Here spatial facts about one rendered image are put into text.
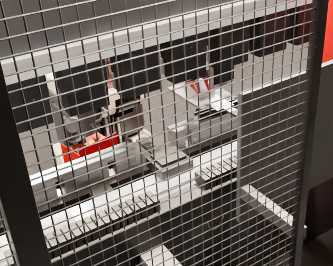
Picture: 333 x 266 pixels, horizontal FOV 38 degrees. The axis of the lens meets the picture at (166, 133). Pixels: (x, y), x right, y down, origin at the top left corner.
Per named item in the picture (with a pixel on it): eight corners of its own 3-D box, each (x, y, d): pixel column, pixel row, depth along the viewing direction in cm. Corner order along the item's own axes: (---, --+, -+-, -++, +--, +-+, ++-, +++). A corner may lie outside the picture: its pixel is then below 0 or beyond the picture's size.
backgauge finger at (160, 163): (154, 137, 179) (153, 125, 177) (193, 169, 160) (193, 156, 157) (126, 148, 174) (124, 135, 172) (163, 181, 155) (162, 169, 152)
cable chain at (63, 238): (150, 200, 144) (149, 189, 142) (161, 210, 140) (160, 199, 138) (6, 262, 126) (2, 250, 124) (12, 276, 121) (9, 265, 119)
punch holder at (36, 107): (46, 112, 160) (36, 66, 152) (55, 122, 154) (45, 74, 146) (1, 126, 154) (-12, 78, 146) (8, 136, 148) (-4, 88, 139)
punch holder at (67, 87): (100, 95, 169) (94, 51, 161) (111, 104, 163) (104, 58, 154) (60, 108, 163) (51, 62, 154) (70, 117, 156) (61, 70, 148)
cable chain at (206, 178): (282, 143, 167) (283, 133, 165) (295, 151, 162) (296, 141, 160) (194, 181, 151) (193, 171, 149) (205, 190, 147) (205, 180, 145)
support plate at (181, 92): (201, 78, 221) (201, 76, 221) (237, 98, 201) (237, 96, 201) (167, 89, 213) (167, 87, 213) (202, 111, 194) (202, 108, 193)
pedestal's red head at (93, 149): (100, 153, 233) (95, 121, 224) (121, 165, 223) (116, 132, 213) (65, 170, 222) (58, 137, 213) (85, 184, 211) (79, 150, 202)
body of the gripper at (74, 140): (74, 146, 208) (70, 130, 206) (63, 143, 216) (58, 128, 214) (87, 140, 212) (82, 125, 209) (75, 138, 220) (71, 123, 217)
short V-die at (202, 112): (233, 104, 201) (233, 98, 200) (238, 107, 199) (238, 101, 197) (194, 119, 193) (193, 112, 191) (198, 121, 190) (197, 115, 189)
